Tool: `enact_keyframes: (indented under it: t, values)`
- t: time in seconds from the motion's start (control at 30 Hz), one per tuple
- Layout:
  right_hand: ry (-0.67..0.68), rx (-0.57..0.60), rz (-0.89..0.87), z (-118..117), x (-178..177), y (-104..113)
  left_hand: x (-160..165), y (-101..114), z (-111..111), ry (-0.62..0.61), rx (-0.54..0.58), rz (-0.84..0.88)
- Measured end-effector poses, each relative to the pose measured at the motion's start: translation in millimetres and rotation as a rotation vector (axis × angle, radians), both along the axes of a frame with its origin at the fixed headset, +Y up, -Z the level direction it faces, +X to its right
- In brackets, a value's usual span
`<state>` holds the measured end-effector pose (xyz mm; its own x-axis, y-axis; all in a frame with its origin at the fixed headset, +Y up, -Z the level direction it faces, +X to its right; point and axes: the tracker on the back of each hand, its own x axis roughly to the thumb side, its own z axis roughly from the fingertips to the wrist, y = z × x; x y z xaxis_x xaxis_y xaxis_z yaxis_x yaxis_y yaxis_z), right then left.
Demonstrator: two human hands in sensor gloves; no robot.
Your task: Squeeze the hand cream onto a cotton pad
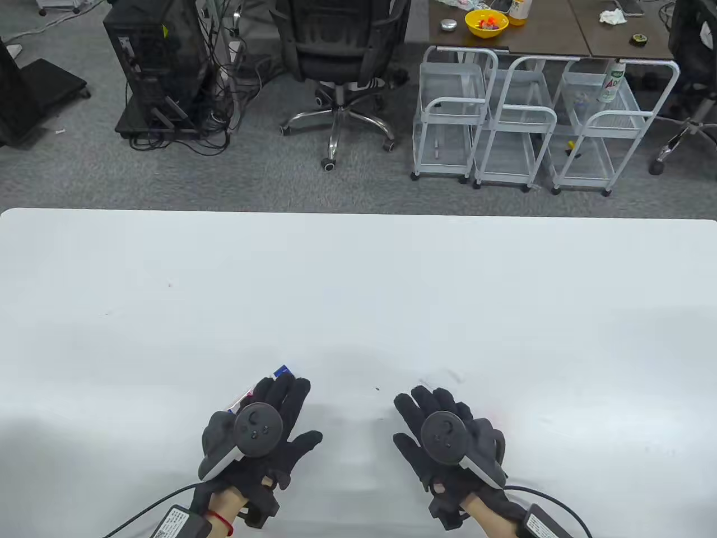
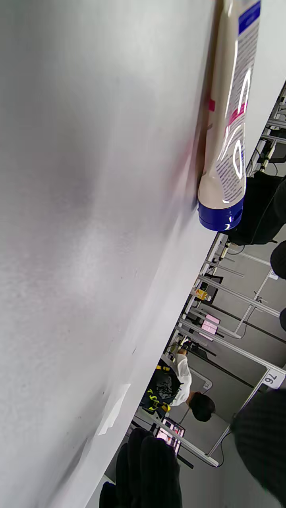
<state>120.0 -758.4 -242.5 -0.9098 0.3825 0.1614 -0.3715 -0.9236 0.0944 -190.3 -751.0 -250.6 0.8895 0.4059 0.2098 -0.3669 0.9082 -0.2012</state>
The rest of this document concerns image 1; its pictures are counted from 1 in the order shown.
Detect black mesh office chair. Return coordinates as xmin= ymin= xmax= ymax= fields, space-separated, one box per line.
xmin=271 ymin=0 xmax=412 ymax=172

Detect red string bracelet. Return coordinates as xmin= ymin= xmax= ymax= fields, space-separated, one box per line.
xmin=205 ymin=509 xmax=235 ymax=537

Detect black computer tower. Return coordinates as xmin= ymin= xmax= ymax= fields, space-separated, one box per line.
xmin=103 ymin=0 xmax=212 ymax=136

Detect person's right hand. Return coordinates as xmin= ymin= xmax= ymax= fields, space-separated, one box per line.
xmin=392 ymin=386 xmax=531 ymax=532

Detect black wheeled stand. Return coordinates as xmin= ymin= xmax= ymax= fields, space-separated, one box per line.
xmin=0 ymin=36 xmax=92 ymax=150

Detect tangle of black cables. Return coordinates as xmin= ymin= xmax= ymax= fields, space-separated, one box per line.
xmin=128 ymin=0 xmax=271 ymax=153

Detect black office chair with armrest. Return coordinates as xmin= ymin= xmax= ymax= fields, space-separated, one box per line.
xmin=649 ymin=0 xmax=717 ymax=176

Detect white blue-capped hand cream tube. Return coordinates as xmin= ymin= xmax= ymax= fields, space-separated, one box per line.
xmin=226 ymin=364 xmax=295 ymax=414

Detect grey left hand controller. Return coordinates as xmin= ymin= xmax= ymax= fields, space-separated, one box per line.
xmin=198 ymin=402 xmax=283 ymax=483

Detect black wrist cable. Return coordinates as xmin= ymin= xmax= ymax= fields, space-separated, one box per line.
xmin=503 ymin=484 xmax=594 ymax=538
xmin=103 ymin=483 xmax=201 ymax=538

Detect black white striped shoes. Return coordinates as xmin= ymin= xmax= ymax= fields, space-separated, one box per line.
xmin=314 ymin=77 xmax=388 ymax=110

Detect narrow white wire cart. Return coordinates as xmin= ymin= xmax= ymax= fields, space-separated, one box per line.
xmin=411 ymin=46 xmax=500 ymax=185

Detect yellow bowl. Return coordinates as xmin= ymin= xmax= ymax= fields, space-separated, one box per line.
xmin=464 ymin=9 xmax=510 ymax=39

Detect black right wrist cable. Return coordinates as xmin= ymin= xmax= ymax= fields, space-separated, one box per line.
xmin=503 ymin=484 xmax=594 ymax=538

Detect person's right forearm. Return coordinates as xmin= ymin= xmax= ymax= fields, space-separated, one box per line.
xmin=460 ymin=495 xmax=508 ymax=538

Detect person's left hand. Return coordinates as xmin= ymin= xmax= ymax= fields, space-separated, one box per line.
xmin=190 ymin=373 xmax=324 ymax=527

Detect brown wooden desk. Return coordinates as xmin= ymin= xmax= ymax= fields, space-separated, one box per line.
xmin=569 ymin=0 xmax=676 ymax=61
xmin=429 ymin=0 xmax=592 ymax=59

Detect grey hand controller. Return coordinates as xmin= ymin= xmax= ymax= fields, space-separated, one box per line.
xmin=420 ymin=411 xmax=509 ymax=488
xmin=198 ymin=402 xmax=283 ymax=483

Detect wide white wire cart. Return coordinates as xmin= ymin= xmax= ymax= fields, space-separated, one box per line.
xmin=551 ymin=58 xmax=682 ymax=197

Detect white green spray bottle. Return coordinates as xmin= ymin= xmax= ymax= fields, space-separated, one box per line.
xmin=597 ymin=61 xmax=627 ymax=105

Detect grey right hand controller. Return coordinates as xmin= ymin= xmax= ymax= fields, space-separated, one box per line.
xmin=420 ymin=411 xmax=509 ymax=488

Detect person's left forearm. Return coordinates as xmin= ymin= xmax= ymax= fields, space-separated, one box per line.
xmin=203 ymin=485 xmax=250 ymax=538

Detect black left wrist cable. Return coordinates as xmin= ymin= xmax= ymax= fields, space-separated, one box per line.
xmin=103 ymin=483 xmax=201 ymax=538

